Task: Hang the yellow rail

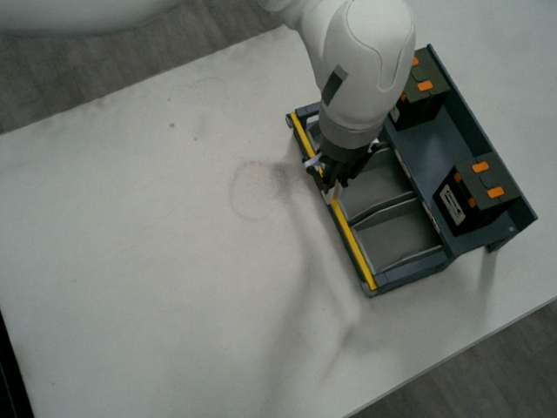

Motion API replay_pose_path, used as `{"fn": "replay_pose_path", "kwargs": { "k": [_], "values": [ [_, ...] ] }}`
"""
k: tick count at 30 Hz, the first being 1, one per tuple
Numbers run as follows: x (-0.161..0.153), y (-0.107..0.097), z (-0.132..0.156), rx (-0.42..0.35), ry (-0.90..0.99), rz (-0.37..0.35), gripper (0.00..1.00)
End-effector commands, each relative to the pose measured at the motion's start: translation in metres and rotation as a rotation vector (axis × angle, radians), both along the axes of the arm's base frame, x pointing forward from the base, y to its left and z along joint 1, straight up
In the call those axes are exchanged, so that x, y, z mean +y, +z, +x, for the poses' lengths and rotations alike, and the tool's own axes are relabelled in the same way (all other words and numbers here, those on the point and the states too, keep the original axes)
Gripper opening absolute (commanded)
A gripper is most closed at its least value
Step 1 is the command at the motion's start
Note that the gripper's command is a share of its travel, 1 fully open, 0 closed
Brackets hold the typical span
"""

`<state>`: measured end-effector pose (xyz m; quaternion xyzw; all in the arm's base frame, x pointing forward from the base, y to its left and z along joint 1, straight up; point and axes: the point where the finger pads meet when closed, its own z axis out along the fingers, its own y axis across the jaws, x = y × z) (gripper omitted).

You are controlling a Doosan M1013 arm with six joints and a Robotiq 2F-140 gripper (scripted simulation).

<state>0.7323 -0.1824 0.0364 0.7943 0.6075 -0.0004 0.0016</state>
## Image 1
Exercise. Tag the grey open bin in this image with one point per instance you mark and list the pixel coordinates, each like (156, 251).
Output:
(382, 178)
(393, 234)
(313, 136)

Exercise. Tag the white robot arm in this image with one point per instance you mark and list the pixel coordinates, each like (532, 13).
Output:
(360, 63)

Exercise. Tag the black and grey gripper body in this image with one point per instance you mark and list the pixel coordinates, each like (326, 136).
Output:
(331, 152)

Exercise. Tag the dark grey tool case with orange latches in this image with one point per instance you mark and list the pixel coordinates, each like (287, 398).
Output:
(475, 193)

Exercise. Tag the dark green case with orange latches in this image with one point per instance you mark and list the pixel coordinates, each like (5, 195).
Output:
(423, 95)

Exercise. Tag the yellow bar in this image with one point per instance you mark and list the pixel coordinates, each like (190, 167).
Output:
(338, 213)

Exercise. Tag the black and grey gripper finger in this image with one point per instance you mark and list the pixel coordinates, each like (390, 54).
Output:
(330, 173)
(352, 169)

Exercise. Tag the dark grey bin rack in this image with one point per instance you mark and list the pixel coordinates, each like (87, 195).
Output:
(431, 150)

